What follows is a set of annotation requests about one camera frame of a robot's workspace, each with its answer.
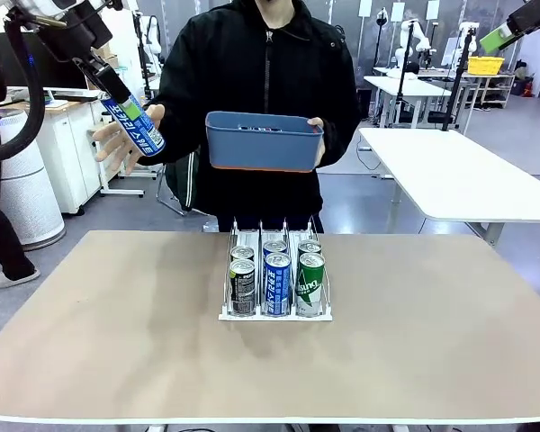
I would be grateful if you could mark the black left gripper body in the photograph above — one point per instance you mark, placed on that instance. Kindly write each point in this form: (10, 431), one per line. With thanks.
(72, 36)

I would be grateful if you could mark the wooden low shelf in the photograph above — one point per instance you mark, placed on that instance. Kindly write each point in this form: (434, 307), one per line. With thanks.
(490, 87)

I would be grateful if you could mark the blue plastic basket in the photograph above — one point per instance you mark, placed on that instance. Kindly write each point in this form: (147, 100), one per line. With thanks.
(261, 148)

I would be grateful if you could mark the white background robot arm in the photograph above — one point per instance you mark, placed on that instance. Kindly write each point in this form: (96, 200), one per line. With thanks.
(468, 33)
(149, 31)
(407, 31)

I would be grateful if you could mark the green Chilsung cider can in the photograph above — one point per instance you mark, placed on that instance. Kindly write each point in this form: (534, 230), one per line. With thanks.
(310, 285)
(309, 246)

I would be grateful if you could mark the red fire extinguisher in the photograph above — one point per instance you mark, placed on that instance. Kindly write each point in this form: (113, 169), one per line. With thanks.
(527, 87)

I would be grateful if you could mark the black tripod pole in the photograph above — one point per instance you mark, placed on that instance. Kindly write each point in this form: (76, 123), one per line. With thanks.
(454, 99)

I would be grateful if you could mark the small wooden-top side table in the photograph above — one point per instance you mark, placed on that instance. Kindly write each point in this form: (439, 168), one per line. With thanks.
(121, 192)

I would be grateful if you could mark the white desk cabinet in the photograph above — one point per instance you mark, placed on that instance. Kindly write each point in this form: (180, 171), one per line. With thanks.
(72, 153)

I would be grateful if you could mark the yellow plastic crate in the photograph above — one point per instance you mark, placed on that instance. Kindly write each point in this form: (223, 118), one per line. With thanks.
(486, 65)

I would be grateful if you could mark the black computer monitor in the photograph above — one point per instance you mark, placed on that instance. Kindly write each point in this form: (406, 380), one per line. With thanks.
(67, 76)

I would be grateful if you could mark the blue Pocari Sweat can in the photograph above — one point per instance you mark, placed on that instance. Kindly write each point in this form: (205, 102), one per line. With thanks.
(274, 246)
(137, 128)
(277, 283)

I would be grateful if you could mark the person's right hand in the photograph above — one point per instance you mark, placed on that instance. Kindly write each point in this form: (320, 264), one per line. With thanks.
(125, 150)

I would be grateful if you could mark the person's left hand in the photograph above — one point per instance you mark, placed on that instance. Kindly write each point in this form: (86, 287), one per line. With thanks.
(317, 121)

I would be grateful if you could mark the person in black jacket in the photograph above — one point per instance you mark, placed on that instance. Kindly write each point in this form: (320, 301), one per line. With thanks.
(252, 67)

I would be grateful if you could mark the person's left forearm black sleeve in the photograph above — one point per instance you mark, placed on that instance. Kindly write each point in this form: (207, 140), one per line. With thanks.
(342, 139)

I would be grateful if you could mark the white rounded table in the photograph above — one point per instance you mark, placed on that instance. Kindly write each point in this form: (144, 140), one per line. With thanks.
(441, 171)

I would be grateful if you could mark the dark keyboard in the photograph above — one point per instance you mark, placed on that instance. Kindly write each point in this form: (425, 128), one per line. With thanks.
(78, 96)

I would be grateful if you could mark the black beverage can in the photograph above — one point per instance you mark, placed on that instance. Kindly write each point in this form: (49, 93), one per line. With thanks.
(243, 288)
(242, 253)

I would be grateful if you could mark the person's right forearm black sleeve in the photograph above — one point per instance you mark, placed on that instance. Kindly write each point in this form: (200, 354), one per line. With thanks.
(180, 139)

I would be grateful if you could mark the dark green striped jacket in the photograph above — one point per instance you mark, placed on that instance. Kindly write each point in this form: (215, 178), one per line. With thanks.
(180, 184)

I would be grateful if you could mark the white cylindrical air purifier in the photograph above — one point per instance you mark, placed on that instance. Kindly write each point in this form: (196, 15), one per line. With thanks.
(31, 202)

